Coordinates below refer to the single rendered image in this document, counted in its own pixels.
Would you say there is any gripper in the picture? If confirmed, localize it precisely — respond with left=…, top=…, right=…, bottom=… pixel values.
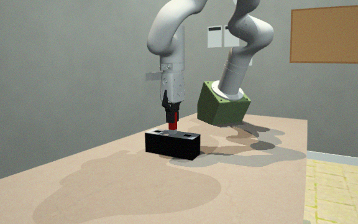
left=160, top=72, right=185, bottom=123

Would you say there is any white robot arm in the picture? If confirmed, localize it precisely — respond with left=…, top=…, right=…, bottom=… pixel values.
left=147, top=0, right=274, bottom=101

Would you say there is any grey and red pin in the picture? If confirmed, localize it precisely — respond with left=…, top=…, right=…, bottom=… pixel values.
left=168, top=112, right=177, bottom=134

